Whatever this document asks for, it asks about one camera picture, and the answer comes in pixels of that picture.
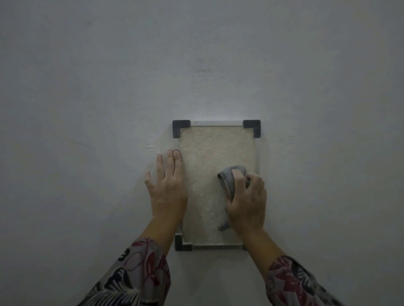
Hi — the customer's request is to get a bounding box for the person's left hand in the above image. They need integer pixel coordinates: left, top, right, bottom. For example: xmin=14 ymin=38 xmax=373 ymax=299
xmin=144 ymin=149 xmax=189 ymax=225

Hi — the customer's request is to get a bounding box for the person's right hand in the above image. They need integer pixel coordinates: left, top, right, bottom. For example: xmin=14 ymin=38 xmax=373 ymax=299
xmin=225 ymin=169 xmax=267 ymax=237

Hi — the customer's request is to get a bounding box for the grey cleaning cloth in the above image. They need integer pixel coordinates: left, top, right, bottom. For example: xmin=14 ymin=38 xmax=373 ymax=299
xmin=217 ymin=165 xmax=251 ymax=232

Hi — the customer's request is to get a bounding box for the person's left forearm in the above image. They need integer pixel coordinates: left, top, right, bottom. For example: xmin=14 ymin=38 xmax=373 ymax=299
xmin=77 ymin=217 xmax=184 ymax=306

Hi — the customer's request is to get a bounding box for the person's right forearm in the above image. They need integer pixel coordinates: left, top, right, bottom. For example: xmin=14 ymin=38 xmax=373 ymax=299
xmin=240 ymin=227 xmax=347 ymax=306

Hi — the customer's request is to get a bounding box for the framed textured glass panel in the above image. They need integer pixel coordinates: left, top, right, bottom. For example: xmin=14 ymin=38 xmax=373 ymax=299
xmin=172 ymin=120 xmax=261 ymax=252

